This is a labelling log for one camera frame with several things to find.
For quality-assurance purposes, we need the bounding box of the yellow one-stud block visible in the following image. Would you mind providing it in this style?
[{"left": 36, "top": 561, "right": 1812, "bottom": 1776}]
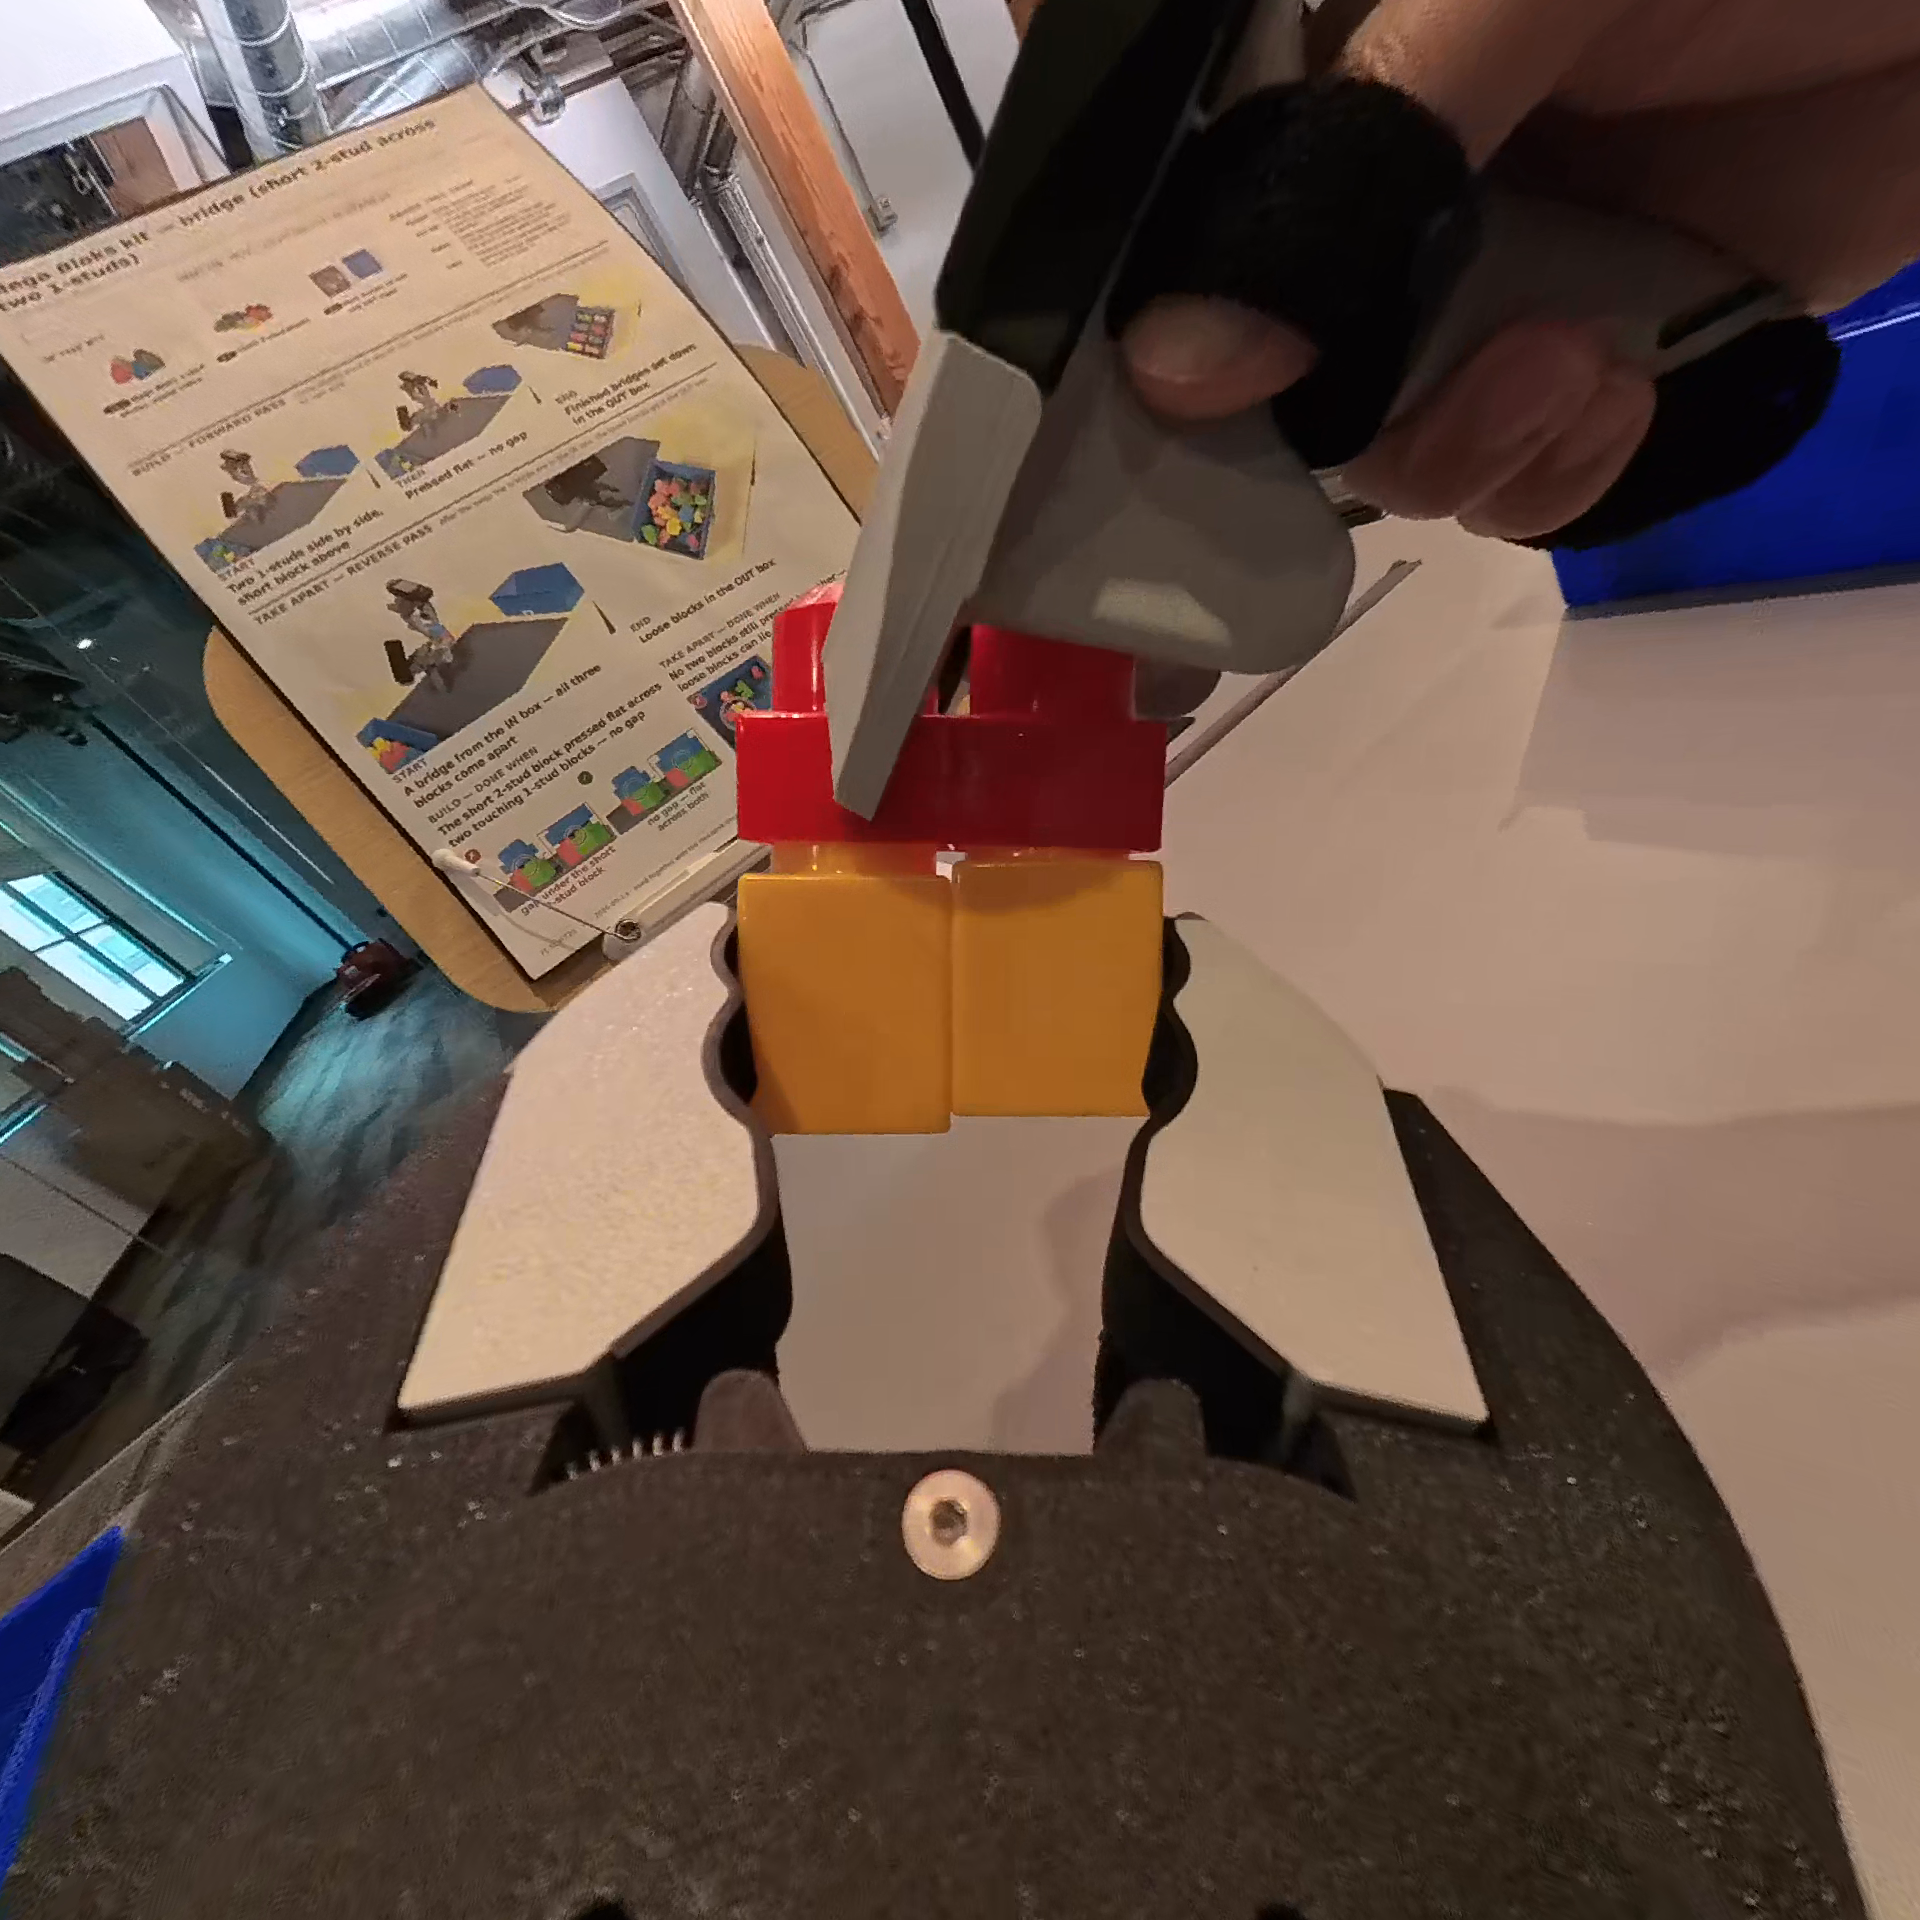
[
  {"left": 948, "top": 847, "right": 1167, "bottom": 1124},
  {"left": 737, "top": 843, "right": 958, "bottom": 1136}
]

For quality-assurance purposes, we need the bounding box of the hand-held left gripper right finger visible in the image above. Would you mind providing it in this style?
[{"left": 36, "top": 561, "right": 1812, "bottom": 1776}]
[{"left": 1102, "top": 912, "right": 1491, "bottom": 1471}]

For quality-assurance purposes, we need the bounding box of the stack of cardboard boxes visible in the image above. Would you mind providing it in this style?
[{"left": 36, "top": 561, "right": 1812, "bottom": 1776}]
[{"left": 0, "top": 973, "right": 276, "bottom": 1210}]

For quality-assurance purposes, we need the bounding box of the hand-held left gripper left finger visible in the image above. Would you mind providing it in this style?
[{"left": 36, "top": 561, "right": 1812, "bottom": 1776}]
[{"left": 392, "top": 907, "right": 798, "bottom": 1443}]

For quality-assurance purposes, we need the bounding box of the person's right hand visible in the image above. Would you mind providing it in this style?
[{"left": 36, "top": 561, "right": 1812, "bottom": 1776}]
[{"left": 1127, "top": 0, "right": 1920, "bottom": 547}]

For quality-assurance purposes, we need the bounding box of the metal air duct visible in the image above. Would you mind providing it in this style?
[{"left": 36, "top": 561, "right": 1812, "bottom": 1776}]
[{"left": 149, "top": 0, "right": 683, "bottom": 152}]

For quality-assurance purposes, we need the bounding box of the printed instruction sheet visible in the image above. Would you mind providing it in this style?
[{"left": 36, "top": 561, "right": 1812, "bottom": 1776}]
[{"left": 0, "top": 82, "right": 872, "bottom": 980}]

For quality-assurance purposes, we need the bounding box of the red two-stud block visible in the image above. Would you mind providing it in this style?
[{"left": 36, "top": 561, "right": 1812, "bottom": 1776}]
[{"left": 733, "top": 589, "right": 1172, "bottom": 860}]

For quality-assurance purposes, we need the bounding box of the wooden display board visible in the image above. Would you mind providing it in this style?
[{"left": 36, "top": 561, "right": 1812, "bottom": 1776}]
[{"left": 202, "top": 342, "right": 890, "bottom": 1019}]

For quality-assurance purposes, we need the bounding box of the large window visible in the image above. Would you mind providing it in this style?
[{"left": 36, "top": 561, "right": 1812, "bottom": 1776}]
[{"left": 0, "top": 866, "right": 237, "bottom": 1087}]

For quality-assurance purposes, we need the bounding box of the grey desk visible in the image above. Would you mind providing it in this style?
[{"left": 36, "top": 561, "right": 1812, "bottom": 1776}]
[{"left": 0, "top": 554, "right": 1920, "bottom": 1920}]

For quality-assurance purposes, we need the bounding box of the wooden beam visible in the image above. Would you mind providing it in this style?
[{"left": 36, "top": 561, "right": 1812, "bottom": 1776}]
[{"left": 665, "top": 0, "right": 919, "bottom": 397}]

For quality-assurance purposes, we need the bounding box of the blue plastic bin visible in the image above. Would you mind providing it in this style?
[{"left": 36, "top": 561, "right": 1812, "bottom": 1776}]
[
  {"left": 0, "top": 1526, "right": 125, "bottom": 1866},
  {"left": 1552, "top": 263, "right": 1920, "bottom": 610}
]

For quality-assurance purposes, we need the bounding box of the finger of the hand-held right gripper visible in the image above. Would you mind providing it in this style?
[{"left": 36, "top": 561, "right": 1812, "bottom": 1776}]
[
  {"left": 821, "top": 333, "right": 1046, "bottom": 823},
  {"left": 960, "top": 336, "right": 1360, "bottom": 681}
]

